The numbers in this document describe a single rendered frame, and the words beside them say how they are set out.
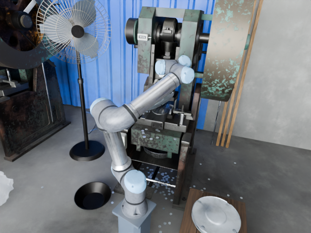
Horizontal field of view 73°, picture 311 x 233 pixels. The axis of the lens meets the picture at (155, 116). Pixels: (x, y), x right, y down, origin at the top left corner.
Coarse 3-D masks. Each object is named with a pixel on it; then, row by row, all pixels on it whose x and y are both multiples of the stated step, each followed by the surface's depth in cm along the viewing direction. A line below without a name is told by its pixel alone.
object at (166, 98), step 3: (171, 93) 149; (165, 96) 149; (168, 96) 152; (171, 96) 154; (162, 99) 154; (165, 99) 156; (168, 99) 159; (159, 102) 157; (162, 102) 159; (165, 102) 162; (156, 105) 160; (159, 105) 163; (150, 108) 160; (153, 108) 163
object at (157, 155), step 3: (144, 147) 182; (147, 147) 197; (147, 150) 181; (150, 150) 196; (150, 153) 180; (153, 153) 178; (156, 153) 177; (159, 153) 176; (162, 153) 176; (165, 153) 176; (153, 156) 181; (156, 156) 179; (159, 156) 179; (162, 156) 179; (165, 156) 179
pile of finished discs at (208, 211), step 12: (204, 204) 135; (216, 204) 136; (228, 204) 137; (192, 216) 128; (204, 216) 127; (216, 216) 127; (228, 216) 128; (204, 228) 120; (216, 228) 120; (228, 228) 121
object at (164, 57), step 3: (159, 57) 156; (162, 57) 156; (165, 57) 153; (168, 57) 153; (171, 57) 154; (174, 57) 159; (156, 60) 152; (156, 75) 157; (159, 75) 156; (162, 75) 155; (156, 78) 158; (159, 78) 157; (174, 90) 168
